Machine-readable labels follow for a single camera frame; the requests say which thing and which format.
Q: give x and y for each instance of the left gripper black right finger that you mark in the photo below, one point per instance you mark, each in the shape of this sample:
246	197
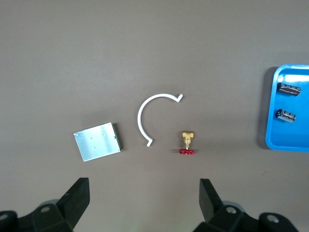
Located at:
210	203

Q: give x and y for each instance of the black electrolytic capacitor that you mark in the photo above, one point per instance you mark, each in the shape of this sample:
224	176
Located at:
288	89
286	116

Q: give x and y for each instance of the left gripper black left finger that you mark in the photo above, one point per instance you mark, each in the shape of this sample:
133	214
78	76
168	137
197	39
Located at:
72	203

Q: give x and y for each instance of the white curved pipe clamp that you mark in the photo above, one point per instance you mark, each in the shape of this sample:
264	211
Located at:
140	116

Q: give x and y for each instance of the blue plastic tray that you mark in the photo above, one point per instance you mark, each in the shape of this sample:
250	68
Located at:
289	137

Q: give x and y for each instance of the silver metal circuit module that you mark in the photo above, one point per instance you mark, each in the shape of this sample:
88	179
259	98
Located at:
96	142

